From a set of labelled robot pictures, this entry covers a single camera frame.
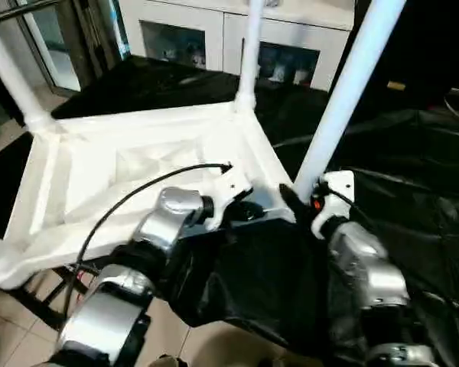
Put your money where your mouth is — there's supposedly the black metal table frame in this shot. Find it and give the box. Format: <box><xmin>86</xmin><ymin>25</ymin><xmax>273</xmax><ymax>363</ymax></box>
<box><xmin>6</xmin><ymin>262</ymin><xmax>97</xmax><ymax>330</ymax></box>

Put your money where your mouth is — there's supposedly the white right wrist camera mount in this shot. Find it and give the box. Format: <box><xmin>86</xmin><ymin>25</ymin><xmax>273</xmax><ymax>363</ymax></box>
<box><xmin>311</xmin><ymin>171</ymin><xmax>356</xmax><ymax>241</ymax></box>

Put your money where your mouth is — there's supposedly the metal framed glass door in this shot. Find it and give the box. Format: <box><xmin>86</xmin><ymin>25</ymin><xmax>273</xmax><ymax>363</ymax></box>
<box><xmin>0</xmin><ymin>0</ymin><xmax>132</xmax><ymax>128</ymax></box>

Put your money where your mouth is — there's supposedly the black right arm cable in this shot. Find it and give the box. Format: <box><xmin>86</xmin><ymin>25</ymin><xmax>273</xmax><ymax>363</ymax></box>
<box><xmin>318</xmin><ymin>182</ymin><xmax>392</xmax><ymax>250</ymax></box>

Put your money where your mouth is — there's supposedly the black mat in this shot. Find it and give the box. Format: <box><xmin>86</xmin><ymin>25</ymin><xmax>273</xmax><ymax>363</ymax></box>
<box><xmin>0</xmin><ymin>53</ymin><xmax>459</xmax><ymax>367</ymax></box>

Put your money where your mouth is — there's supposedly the white plastic table top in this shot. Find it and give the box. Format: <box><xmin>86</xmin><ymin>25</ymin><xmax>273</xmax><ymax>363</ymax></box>
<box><xmin>0</xmin><ymin>101</ymin><xmax>298</xmax><ymax>290</ymax></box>

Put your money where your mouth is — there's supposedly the white glass door cabinet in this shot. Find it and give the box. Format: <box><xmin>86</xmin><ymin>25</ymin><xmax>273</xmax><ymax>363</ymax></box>
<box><xmin>120</xmin><ymin>0</ymin><xmax>356</xmax><ymax>92</ymax></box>

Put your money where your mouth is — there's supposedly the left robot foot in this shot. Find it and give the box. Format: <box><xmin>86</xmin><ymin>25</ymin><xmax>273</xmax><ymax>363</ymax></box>
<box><xmin>158</xmin><ymin>354</ymin><xmax>185</xmax><ymax>367</ymax></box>

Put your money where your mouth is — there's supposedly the dark cabinet with gold label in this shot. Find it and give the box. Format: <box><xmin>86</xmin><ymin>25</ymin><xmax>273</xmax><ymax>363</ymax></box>
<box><xmin>327</xmin><ymin>0</ymin><xmax>449</xmax><ymax>112</ymax></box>

